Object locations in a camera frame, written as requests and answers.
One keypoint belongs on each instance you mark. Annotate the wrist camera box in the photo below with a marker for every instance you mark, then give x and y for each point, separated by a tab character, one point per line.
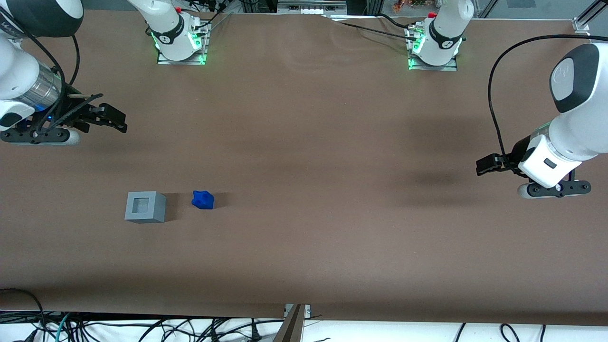
66	137
546	190

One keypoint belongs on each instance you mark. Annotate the gray square base block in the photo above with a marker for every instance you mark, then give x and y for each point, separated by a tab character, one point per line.
152	214

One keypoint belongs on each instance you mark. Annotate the aluminium corner profile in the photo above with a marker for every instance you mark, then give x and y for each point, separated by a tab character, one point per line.
589	19

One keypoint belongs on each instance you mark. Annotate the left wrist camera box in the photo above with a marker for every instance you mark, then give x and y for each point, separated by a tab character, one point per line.
546	190

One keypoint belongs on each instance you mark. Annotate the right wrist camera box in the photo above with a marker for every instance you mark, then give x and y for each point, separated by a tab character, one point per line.
66	137

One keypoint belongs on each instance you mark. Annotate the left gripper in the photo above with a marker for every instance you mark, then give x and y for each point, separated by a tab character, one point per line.
516	154

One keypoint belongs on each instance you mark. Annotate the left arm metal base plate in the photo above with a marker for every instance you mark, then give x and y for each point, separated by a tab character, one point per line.
437	68

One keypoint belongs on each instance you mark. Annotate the blue plastic part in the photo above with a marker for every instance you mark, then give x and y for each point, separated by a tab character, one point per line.
203	200

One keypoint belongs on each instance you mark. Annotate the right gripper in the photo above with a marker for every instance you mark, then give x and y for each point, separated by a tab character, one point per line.
76	115

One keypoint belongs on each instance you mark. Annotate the metal table edge bracket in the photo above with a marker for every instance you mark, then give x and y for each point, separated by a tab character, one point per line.
306	309

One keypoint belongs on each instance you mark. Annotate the dark support beam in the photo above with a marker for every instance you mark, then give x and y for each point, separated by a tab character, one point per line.
290	327

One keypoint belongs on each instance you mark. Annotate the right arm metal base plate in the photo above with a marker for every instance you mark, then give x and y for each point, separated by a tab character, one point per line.
180	62

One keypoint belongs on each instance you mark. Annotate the white power strip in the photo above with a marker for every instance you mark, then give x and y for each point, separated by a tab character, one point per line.
311	6

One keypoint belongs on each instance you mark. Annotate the brown paper table cover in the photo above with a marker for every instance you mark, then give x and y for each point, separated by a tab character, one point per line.
304	142

